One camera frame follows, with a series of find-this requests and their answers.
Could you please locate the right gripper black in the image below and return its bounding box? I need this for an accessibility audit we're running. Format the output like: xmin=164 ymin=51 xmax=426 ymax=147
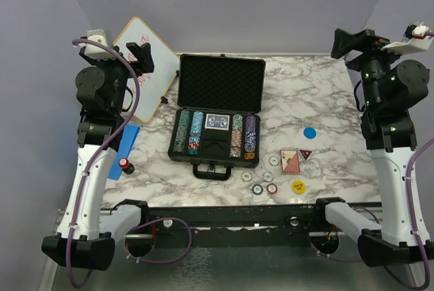
xmin=332 ymin=27 xmax=416 ymax=110

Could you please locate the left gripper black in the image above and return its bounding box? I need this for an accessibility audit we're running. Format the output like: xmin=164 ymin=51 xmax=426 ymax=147
xmin=81 ymin=41 xmax=153 ymax=114

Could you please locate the blue round dealer button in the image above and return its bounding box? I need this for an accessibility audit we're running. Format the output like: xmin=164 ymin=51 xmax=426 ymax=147
xmin=303 ymin=127 xmax=317 ymax=139

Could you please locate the black poker set case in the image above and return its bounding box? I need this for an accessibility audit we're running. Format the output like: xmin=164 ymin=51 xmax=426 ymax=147
xmin=167 ymin=54 xmax=266 ymax=180

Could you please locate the all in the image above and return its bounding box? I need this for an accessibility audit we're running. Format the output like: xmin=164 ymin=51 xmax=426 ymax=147
xmin=298 ymin=149 xmax=314 ymax=161

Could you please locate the red playing card deck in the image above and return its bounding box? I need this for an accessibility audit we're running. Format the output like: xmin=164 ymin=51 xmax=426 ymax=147
xmin=280 ymin=149 xmax=300 ymax=174

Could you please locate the yellow big blind button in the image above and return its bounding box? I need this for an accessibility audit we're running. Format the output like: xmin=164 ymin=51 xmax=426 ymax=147
xmin=291 ymin=180 xmax=307 ymax=195

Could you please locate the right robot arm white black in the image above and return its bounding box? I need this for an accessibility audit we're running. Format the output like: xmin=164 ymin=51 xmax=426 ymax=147
xmin=311 ymin=24 xmax=433 ymax=267

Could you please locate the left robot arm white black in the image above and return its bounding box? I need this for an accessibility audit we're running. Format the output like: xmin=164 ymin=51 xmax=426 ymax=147
xmin=41 ymin=39 xmax=155 ymax=271

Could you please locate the blue flat sheet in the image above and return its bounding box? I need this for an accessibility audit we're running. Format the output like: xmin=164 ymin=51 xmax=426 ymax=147
xmin=108 ymin=124 xmax=140 ymax=180

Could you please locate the blue playing card deck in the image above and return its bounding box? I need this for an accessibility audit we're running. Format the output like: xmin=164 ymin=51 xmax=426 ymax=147
xmin=205 ymin=113 xmax=230 ymax=131

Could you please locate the red black marker cap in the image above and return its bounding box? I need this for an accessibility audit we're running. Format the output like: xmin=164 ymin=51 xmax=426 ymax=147
xmin=118 ymin=157 xmax=135 ymax=174

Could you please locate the green red chip stack row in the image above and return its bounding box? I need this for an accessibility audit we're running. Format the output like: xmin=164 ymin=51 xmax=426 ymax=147
xmin=229 ymin=115 xmax=243 ymax=157

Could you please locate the purple blue chip stack row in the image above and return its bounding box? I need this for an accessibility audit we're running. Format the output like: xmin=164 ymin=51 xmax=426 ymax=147
xmin=244 ymin=116 xmax=256 ymax=159

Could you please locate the green white poker chip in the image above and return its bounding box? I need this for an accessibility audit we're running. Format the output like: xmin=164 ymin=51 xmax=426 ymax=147
xmin=262 ymin=172 xmax=274 ymax=182

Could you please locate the red poker chip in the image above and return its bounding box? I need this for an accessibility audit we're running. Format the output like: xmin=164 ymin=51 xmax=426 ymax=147
xmin=266 ymin=183 xmax=278 ymax=195

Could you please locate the whiteboard with yellow frame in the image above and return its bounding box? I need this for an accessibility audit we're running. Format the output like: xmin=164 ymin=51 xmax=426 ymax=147
xmin=114 ymin=17 xmax=180 ymax=123

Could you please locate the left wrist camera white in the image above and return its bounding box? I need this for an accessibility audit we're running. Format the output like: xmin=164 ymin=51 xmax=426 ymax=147
xmin=83 ymin=28 xmax=113 ymax=60

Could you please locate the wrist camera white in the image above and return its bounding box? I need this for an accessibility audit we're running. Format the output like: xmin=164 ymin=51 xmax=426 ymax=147
xmin=380 ymin=22 xmax=433 ymax=56
xmin=83 ymin=28 xmax=113 ymax=60

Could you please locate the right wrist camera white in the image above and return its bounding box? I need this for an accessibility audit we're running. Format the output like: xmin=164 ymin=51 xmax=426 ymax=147
xmin=380 ymin=22 xmax=433 ymax=56

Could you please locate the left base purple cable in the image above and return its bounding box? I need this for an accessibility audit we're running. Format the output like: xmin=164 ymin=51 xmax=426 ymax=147
xmin=123 ymin=216 xmax=193 ymax=265

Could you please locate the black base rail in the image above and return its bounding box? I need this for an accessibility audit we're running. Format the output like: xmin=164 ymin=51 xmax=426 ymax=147
xmin=101 ymin=202 xmax=384 ymax=248

